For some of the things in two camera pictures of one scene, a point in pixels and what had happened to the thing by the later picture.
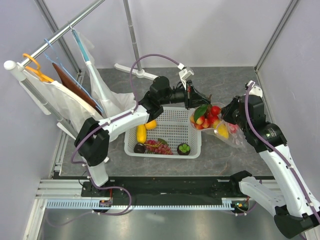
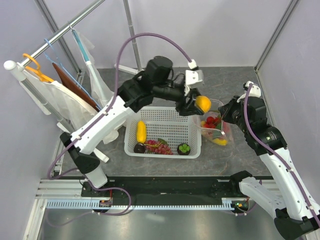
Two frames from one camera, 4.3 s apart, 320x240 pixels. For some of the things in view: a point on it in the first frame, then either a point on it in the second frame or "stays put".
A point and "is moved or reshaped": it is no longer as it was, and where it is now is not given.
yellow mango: x=141 y=133 stays put
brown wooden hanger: x=70 y=83 stays put
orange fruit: x=151 y=124 is moved or reshaped
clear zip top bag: x=208 y=117 is moved or reshaped
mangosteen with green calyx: x=183 y=149 stays put
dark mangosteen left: x=139 y=148 stays put
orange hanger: x=42 y=77 stays put
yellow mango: x=223 y=130 -> x=220 y=142
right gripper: x=226 y=111 stays put
